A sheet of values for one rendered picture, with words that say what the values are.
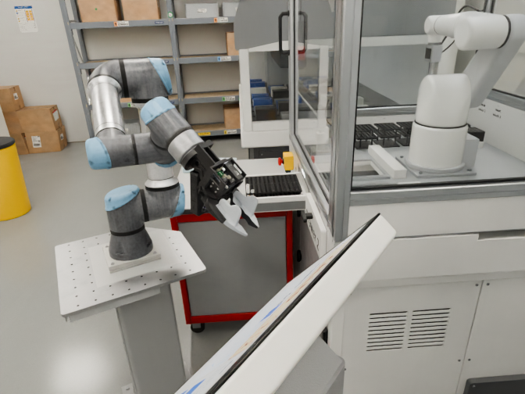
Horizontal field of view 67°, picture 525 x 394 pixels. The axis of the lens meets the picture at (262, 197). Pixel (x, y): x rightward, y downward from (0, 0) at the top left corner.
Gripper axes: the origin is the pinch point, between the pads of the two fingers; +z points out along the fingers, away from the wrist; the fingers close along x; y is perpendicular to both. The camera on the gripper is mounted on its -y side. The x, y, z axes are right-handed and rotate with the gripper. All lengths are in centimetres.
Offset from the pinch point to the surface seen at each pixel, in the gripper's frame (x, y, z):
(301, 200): 61, -32, -2
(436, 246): 49, 4, 36
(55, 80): 218, -333, -361
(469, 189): 53, 21, 29
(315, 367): -19.2, 12.5, 25.4
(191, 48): 343, -225, -280
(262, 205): 51, -40, -10
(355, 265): -10.7, 24.6, 17.7
